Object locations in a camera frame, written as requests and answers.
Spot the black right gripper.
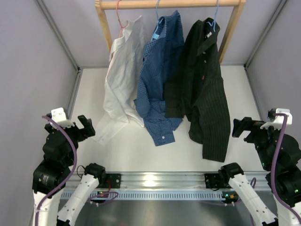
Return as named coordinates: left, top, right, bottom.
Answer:
left=232, top=117, right=282, bottom=170

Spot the dark pinstriped shirt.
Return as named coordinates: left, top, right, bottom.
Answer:
left=164, top=18, right=231, bottom=162

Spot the light blue hanger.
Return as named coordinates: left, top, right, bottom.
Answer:
left=206, top=0, right=220, bottom=32

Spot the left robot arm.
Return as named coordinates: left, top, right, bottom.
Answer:
left=32, top=114, right=106, bottom=226

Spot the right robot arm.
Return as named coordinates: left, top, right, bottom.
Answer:
left=218, top=113, right=301, bottom=226

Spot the white shirt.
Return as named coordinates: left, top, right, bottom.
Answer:
left=94, top=16, right=146, bottom=146

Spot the blue checked shirt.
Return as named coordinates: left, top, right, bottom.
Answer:
left=134, top=11, right=184, bottom=146

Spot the pink hanger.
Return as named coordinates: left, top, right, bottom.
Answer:
left=116, top=0, right=127, bottom=38

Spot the blue hanger under blue shirt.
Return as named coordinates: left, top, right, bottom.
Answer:
left=155, top=0, right=161, bottom=23

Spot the wooden clothes rack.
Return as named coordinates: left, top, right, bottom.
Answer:
left=95, top=0, right=246, bottom=63

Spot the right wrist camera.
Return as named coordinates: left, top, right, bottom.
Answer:
left=260, top=108, right=293, bottom=130

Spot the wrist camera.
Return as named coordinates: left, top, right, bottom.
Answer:
left=260, top=108, right=293, bottom=130
left=51, top=107, right=75, bottom=129

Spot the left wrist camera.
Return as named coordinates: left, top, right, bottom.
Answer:
left=51, top=107, right=75, bottom=129

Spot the aluminium frame post left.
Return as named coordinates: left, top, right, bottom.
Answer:
left=34, top=0, right=82, bottom=116

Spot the aluminium frame post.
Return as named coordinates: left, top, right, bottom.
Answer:
left=244, top=0, right=289, bottom=70
left=34, top=0, right=82, bottom=116

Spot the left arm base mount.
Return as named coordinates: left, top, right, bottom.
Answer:
left=102, top=173, right=121, bottom=189

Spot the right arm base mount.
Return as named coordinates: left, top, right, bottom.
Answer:
left=204, top=173, right=230, bottom=191

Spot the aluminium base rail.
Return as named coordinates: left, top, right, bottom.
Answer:
left=68, top=171, right=271, bottom=190

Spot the perforated cable duct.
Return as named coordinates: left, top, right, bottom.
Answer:
left=89, top=190, right=235, bottom=201

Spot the aluminium frame post right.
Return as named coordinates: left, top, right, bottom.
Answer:
left=244, top=0, right=289, bottom=70

